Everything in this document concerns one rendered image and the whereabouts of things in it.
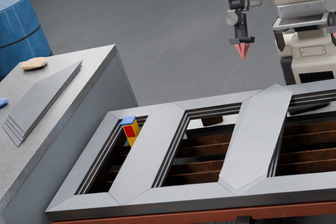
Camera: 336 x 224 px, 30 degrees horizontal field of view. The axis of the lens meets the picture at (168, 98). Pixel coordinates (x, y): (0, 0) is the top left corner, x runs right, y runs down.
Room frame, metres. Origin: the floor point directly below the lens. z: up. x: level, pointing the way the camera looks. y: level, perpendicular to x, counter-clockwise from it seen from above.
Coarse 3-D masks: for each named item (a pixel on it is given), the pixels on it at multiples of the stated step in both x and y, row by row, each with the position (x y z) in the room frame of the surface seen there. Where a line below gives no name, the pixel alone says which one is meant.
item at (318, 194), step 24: (312, 96) 2.27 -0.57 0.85; (120, 120) 2.64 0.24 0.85; (144, 120) 2.58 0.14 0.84; (240, 120) 2.25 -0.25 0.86; (96, 168) 2.32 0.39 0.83; (168, 168) 2.14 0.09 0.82; (240, 192) 1.78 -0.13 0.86; (288, 192) 1.69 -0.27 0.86; (312, 192) 1.66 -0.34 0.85; (48, 216) 2.08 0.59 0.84; (72, 216) 2.04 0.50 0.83; (96, 216) 2.00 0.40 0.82
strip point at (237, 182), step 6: (240, 174) 1.88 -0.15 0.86; (246, 174) 1.87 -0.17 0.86; (252, 174) 1.85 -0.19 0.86; (258, 174) 1.84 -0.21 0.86; (264, 174) 1.83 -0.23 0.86; (228, 180) 1.87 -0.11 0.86; (234, 180) 1.86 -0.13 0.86; (240, 180) 1.84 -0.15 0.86; (246, 180) 1.83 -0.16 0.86; (252, 180) 1.82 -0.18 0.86; (234, 186) 1.82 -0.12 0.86; (240, 186) 1.81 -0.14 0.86
